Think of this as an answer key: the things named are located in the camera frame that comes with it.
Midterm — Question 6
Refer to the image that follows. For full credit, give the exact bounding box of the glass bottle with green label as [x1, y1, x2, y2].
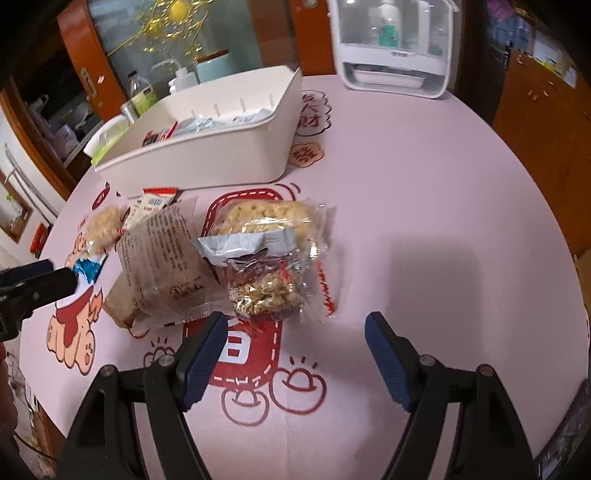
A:
[127, 70, 158, 116]

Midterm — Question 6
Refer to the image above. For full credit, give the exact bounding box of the wooden cabinet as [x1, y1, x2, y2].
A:
[485, 0, 591, 259]

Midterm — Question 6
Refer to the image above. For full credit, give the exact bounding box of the large clear blue packet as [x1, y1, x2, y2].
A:
[173, 115, 232, 137]

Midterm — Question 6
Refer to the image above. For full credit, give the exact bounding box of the blue white snack packet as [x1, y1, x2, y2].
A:
[65, 251, 109, 284]

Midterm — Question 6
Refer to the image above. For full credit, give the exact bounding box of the pink printed tablecloth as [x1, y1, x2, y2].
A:
[16, 74, 591, 480]

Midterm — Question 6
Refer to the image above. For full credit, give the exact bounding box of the clear squeeze wash bottle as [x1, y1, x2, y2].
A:
[152, 59, 200, 95]

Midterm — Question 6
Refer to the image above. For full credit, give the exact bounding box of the yellow rice cracker packet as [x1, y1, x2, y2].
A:
[85, 205, 123, 254]

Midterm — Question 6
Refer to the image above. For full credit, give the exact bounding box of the light blue canister brown lid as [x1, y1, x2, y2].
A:
[195, 50, 236, 84]

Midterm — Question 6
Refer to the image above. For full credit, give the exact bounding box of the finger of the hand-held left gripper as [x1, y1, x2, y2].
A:
[0, 259, 79, 309]

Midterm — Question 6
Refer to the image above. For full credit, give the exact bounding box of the puffed corn snack pack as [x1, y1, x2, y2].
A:
[213, 198, 335, 278]

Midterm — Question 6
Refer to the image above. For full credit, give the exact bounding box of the clear nut mix packet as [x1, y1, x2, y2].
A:
[217, 258, 345, 321]

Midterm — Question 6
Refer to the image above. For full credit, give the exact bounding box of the container with red lid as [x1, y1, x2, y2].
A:
[30, 222, 51, 254]

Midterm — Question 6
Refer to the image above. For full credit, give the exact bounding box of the green tissue pack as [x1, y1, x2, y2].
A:
[83, 114, 132, 164]

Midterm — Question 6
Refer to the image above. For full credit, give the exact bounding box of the dark nut bar packet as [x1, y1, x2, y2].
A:
[141, 121, 178, 147]

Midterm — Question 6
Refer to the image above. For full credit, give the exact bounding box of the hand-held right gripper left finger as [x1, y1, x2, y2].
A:
[55, 311, 230, 480]

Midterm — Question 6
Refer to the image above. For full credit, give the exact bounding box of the clear bag with brown print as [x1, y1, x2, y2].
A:
[115, 198, 234, 324]

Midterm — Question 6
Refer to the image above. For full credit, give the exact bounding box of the white plastic storage bin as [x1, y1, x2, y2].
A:
[95, 66, 303, 191]

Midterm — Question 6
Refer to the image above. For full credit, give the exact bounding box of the maroon silver snack packet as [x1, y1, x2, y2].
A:
[198, 232, 296, 278]

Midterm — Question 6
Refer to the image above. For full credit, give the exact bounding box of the glass door with gold ornament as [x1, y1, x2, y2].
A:
[88, 0, 264, 100]

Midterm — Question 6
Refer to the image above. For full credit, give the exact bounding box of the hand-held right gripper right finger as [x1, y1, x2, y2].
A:
[364, 311, 537, 480]

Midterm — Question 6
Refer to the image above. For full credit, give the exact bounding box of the small red white snack packet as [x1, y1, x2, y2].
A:
[124, 187, 180, 229]

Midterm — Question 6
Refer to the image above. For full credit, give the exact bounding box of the beige cracker packet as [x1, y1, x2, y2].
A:
[102, 272, 153, 330]

